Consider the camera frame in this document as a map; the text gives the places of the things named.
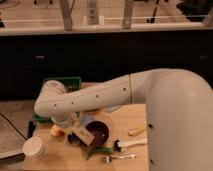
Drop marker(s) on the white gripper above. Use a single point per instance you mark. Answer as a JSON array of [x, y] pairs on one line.
[[70, 122]]

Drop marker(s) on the blue eraser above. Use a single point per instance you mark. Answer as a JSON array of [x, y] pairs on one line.
[[85, 120]]

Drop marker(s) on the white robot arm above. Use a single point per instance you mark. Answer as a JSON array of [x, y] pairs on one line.
[[179, 111]]

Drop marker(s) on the small metal cup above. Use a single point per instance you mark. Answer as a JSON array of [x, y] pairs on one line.
[[72, 138]]

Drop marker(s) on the white paper cup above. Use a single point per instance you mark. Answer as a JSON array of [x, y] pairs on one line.
[[34, 147]]

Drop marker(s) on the dark brown bowl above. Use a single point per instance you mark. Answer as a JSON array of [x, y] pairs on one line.
[[100, 132]]

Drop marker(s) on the green chili pepper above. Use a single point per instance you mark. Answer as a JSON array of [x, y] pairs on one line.
[[104, 150]]

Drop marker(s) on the red yellow apple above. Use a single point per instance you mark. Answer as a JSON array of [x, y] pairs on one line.
[[56, 131]]

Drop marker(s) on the red grape bunch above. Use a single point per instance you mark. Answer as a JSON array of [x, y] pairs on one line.
[[71, 89]]

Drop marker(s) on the green plastic tray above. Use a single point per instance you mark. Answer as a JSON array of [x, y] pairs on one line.
[[66, 81]]

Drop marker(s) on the silver fork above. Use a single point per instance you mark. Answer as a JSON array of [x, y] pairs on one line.
[[110, 158]]

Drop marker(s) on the yellow banana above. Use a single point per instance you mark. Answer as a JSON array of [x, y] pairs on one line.
[[136, 131]]

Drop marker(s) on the white handled brush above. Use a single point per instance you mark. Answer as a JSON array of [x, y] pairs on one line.
[[120, 145]]

